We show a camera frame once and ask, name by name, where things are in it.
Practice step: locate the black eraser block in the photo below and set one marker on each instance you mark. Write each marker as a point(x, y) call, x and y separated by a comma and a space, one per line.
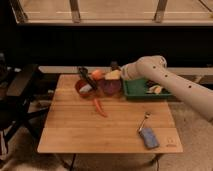
point(114, 66)

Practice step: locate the purple plate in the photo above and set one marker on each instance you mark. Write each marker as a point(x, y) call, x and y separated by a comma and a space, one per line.
point(109, 87)

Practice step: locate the orange carrot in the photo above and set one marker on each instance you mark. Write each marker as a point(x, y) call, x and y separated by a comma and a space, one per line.
point(98, 107)

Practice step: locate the blue sponge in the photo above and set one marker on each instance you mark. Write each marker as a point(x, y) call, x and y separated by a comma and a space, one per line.
point(149, 138)

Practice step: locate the yellow food pieces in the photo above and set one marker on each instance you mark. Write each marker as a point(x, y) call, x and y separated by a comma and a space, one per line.
point(156, 89)

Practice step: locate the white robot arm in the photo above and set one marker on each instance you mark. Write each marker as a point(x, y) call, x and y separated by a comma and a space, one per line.
point(153, 68)

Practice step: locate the red bowl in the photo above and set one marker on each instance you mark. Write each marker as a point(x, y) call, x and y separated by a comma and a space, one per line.
point(78, 85)

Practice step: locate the white object in bowl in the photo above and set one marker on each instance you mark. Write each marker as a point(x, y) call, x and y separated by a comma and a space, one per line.
point(85, 89)

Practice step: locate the green plastic tray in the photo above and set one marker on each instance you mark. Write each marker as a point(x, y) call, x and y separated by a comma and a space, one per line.
point(138, 89)

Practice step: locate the wooden folding table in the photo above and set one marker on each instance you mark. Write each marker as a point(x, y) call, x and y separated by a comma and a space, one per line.
point(73, 125)

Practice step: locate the black spatula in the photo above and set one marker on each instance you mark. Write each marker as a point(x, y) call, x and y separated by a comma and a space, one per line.
point(83, 72)

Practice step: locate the black chair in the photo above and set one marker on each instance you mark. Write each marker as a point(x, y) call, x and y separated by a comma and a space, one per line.
point(16, 93)

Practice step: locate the orange ball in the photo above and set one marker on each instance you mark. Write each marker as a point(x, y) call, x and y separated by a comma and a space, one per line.
point(97, 74)

